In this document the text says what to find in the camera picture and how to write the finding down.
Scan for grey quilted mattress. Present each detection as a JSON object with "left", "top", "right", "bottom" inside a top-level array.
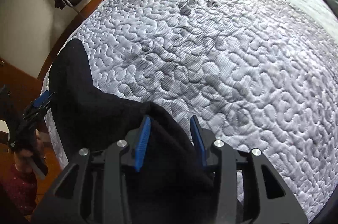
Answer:
[{"left": 43, "top": 0, "right": 337, "bottom": 223}]

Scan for person left hand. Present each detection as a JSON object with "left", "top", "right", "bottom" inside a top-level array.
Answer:
[{"left": 14, "top": 129, "right": 45, "bottom": 173}]

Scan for black pants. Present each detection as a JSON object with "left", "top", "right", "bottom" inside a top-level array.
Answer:
[{"left": 49, "top": 39, "right": 215, "bottom": 223}]

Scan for red sleeve left forearm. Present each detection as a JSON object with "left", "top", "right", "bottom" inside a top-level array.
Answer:
[{"left": 1, "top": 164, "right": 37, "bottom": 216}]

